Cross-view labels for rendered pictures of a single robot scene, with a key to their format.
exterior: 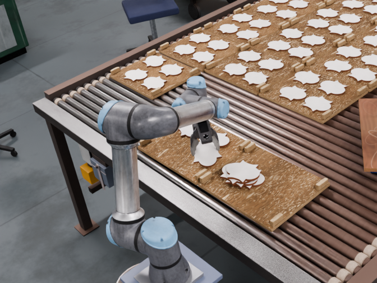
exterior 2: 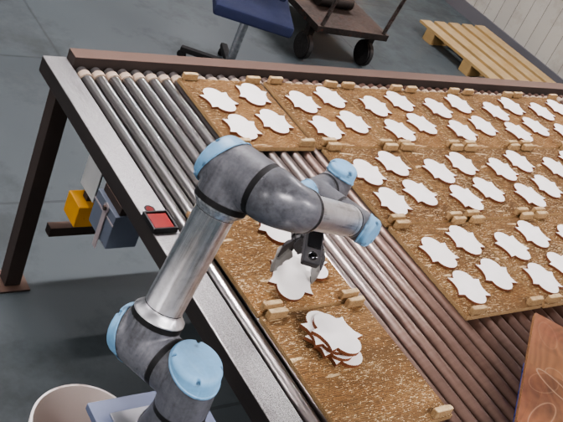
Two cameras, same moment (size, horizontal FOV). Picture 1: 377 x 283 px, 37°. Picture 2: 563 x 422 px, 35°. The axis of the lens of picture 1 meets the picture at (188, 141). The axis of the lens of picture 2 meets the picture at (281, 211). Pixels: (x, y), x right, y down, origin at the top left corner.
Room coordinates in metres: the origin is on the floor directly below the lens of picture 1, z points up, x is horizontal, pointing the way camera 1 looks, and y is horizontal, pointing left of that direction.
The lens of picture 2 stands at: (0.05, 0.36, 2.36)
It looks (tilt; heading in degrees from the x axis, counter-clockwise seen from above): 32 degrees down; 350
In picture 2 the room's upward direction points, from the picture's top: 25 degrees clockwise
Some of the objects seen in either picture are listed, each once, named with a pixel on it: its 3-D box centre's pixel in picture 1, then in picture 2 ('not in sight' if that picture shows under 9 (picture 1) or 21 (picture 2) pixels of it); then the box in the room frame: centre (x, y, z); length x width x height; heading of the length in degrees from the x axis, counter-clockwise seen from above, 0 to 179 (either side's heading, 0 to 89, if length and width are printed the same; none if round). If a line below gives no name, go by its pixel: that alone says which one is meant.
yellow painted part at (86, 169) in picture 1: (88, 160); (89, 188); (2.38, 0.53, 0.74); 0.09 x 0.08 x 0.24; 35
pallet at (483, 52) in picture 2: not in sight; (498, 68); (6.86, -1.93, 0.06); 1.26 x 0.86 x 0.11; 35
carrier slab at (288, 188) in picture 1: (262, 184); (354, 367); (1.75, -0.27, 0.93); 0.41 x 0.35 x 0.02; 36
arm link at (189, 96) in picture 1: (188, 104); (318, 197); (1.87, -0.02, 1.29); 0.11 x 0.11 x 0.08; 55
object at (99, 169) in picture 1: (106, 169); (114, 218); (2.23, 0.42, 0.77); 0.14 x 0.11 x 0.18; 35
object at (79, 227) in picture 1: (70, 175); (33, 192); (2.69, 0.73, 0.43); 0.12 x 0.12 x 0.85; 35
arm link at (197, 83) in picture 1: (196, 91); (335, 183); (1.96, -0.06, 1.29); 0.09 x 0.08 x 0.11; 145
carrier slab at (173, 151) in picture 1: (194, 146); (271, 256); (2.09, -0.02, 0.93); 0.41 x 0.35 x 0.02; 36
